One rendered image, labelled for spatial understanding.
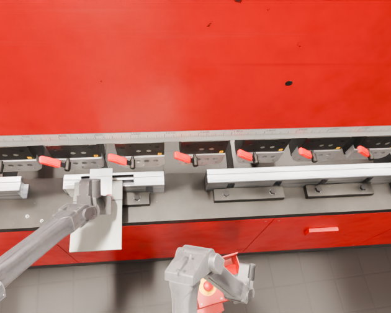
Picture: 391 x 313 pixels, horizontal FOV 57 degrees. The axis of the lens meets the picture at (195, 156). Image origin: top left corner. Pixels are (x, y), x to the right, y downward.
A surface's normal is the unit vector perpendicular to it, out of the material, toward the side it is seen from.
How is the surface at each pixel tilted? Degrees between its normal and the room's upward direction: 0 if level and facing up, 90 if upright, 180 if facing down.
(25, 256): 66
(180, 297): 42
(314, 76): 90
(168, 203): 0
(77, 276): 0
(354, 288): 0
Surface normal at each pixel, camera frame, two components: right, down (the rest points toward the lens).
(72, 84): 0.07, 0.90
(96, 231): 0.08, -0.44
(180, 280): -0.44, 0.04
